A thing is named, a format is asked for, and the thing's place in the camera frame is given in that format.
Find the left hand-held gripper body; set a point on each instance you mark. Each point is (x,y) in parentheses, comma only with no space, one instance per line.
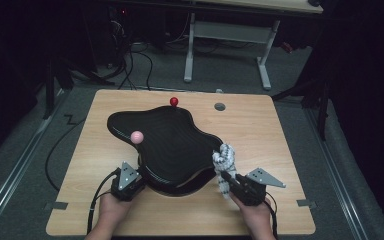
(128,181)

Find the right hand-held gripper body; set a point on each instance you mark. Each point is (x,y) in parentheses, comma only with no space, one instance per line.
(253,186)

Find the white black striped cloth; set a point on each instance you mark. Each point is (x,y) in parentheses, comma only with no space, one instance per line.
(225,158)

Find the black wavy tiered tray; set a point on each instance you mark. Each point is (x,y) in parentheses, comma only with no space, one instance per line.
(173,150)

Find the person's right hand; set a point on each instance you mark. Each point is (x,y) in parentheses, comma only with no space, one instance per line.
(256,221)

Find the person's left hand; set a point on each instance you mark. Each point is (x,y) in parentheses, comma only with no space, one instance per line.
(111,213)

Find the pink ball knob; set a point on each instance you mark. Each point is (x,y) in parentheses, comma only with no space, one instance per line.
(137,137)

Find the grey tape strip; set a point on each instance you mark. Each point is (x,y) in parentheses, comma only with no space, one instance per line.
(56,205)
(306,203)

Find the grey round table cap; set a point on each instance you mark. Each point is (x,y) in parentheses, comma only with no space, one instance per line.
(219,106)

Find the red ball knob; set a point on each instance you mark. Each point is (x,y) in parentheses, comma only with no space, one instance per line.
(174,101)

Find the black metal stand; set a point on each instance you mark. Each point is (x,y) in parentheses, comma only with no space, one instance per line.
(321,100)
(50,90)

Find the desk with white legs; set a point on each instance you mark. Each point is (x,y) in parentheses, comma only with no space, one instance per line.
(230,31)

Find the metal floor rail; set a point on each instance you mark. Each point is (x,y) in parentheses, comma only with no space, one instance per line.
(10,173)
(336,173)

